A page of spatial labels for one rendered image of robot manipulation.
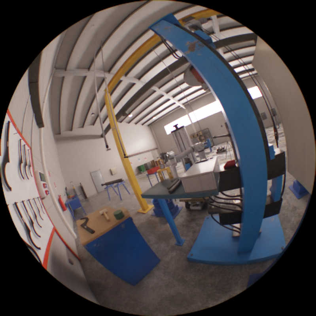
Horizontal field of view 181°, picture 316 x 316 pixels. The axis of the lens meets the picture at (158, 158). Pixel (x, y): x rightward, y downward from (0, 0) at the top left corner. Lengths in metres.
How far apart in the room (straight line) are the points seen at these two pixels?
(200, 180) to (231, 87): 0.61
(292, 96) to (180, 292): 1.56
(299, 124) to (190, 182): 0.66
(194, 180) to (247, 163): 0.37
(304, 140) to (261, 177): 0.46
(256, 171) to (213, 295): 1.24
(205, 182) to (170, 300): 1.34
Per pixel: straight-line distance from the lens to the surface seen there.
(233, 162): 0.93
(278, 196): 1.22
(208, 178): 0.66
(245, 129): 0.64
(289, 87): 0.34
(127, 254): 1.23
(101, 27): 5.80
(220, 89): 0.67
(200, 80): 1.09
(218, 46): 6.69
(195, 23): 2.84
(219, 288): 1.40
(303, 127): 0.34
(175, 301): 1.43
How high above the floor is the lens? 1.39
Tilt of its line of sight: 1 degrees down
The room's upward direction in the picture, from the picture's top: 20 degrees counter-clockwise
